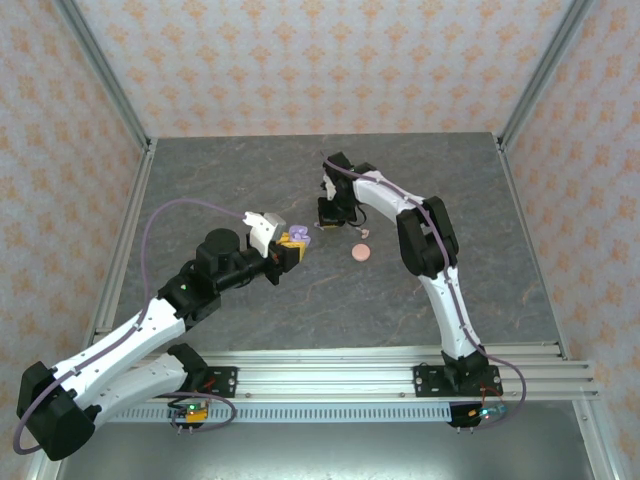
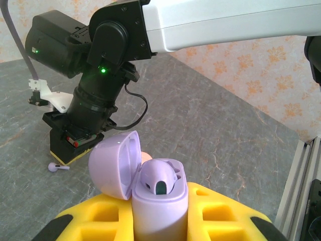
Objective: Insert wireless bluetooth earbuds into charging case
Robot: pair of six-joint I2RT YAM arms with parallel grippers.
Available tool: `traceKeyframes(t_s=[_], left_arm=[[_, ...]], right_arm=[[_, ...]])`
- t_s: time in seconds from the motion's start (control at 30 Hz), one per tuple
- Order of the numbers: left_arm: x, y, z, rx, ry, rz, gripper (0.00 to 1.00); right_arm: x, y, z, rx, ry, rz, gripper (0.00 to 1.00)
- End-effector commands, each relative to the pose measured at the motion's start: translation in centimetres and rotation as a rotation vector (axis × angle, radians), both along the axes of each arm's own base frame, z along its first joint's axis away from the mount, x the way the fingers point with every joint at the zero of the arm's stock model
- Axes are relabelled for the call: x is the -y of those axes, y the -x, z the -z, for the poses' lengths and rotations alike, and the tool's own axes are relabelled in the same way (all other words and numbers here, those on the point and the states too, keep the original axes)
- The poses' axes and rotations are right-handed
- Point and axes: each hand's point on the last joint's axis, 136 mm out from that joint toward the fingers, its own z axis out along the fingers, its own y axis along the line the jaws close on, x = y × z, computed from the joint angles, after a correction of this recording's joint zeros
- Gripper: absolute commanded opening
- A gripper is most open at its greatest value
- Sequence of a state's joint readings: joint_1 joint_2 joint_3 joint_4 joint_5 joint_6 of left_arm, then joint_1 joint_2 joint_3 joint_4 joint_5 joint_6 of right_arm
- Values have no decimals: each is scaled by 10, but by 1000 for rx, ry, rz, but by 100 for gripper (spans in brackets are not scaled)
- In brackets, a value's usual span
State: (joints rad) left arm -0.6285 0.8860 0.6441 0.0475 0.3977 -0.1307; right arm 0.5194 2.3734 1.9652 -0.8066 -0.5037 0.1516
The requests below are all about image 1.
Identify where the circuit board yellow connector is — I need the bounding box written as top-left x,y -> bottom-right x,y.
167,399 -> 210,427

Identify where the wide aluminium base rail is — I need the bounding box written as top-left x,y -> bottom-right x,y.
127,341 -> 600,403

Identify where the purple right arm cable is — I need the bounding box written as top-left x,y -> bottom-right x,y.
322,156 -> 529,432

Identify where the small circuit board green light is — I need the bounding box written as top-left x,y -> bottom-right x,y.
467,404 -> 510,422

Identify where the white slotted cable duct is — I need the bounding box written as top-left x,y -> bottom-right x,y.
106,401 -> 454,426

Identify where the aluminium corner post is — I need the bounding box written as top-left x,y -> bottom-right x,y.
52,0 -> 154,152
497,0 -> 599,152

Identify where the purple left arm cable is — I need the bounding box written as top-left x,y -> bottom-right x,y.
11,197 -> 251,457

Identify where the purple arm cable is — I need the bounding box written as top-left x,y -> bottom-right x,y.
322,156 -> 529,432
11,197 -> 251,457

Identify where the aluminium side rail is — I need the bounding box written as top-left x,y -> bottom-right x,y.
92,139 -> 159,335
493,133 -> 572,360

